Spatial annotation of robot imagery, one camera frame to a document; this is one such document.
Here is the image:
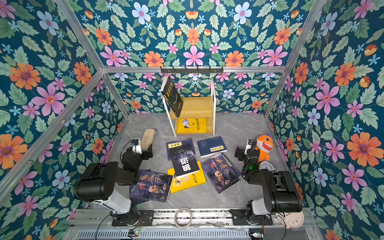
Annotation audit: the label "orange shark plush toy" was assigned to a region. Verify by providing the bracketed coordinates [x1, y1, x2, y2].
[255, 135, 274, 162]

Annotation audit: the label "navy book small label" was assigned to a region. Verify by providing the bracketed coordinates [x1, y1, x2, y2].
[197, 136, 227, 158]

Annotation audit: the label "purple old man book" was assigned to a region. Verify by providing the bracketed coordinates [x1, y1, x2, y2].
[130, 170, 173, 203]
[202, 154, 240, 194]

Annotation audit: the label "black book on shelf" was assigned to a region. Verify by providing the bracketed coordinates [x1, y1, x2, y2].
[161, 78, 184, 118]

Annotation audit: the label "dark blue yellow-label book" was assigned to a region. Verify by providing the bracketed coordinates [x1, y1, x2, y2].
[166, 138, 196, 161]

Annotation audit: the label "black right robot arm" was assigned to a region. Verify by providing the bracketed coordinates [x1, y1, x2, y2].
[235, 147, 303, 225]

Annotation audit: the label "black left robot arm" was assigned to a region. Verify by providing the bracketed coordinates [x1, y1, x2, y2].
[74, 145, 153, 226]

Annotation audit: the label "black hook rail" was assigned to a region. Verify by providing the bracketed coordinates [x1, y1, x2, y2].
[160, 67, 224, 75]

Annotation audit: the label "clear tape roll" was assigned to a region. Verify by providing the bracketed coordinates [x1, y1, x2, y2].
[174, 207, 193, 229]

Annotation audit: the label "white alarm clock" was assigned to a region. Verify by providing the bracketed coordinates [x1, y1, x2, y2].
[259, 161, 277, 172]

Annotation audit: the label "black wolf cover book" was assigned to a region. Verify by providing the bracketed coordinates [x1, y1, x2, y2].
[172, 156, 200, 179]

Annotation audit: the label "yellow cartoon cover book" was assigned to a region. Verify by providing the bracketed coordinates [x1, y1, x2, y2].
[167, 161, 207, 194]

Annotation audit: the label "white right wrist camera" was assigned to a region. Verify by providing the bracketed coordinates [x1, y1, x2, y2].
[245, 139, 255, 155]

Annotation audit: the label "yellow book in shelf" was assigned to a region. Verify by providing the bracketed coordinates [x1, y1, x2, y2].
[177, 118, 207, 134]

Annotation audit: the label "wooden white-frame bookshelf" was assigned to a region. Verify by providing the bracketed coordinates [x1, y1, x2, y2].
[161, 77, 217, 137]

